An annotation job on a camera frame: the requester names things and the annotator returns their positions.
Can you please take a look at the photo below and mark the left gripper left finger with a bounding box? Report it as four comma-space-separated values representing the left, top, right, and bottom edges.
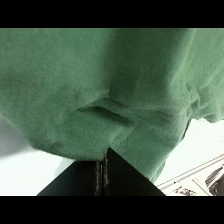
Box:
36, 159, 103, 197

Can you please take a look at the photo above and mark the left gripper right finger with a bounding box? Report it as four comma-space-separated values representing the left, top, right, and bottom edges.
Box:
102, 146, 167, 197

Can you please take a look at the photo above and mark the green shirt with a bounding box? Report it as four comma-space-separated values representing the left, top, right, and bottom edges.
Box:
0, 27, 224, 185

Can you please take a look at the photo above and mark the silver frame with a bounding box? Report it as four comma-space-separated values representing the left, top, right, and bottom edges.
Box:
155, 153, 224, 197

